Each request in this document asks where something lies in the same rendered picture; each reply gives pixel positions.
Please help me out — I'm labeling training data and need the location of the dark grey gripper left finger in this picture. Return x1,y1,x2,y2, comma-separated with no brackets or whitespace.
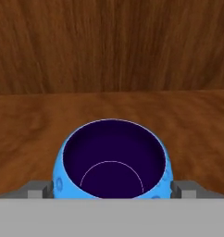
0,180,55,200

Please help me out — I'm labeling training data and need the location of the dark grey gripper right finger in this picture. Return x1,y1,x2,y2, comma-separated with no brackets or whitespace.
170,180,224,200

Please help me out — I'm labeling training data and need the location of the blue bowl with dark inside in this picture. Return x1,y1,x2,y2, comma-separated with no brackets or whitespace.
52,118,174,200

